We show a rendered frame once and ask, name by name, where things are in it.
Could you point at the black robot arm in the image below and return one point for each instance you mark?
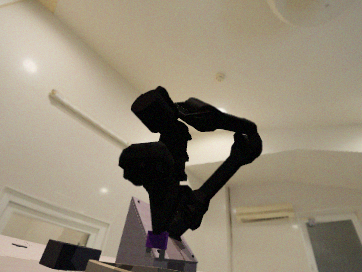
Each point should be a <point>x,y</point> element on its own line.
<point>159,114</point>

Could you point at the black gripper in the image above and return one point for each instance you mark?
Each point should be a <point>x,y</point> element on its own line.
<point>165,161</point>

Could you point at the tan rectangular tray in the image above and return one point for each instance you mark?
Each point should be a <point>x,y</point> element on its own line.
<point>103,266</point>

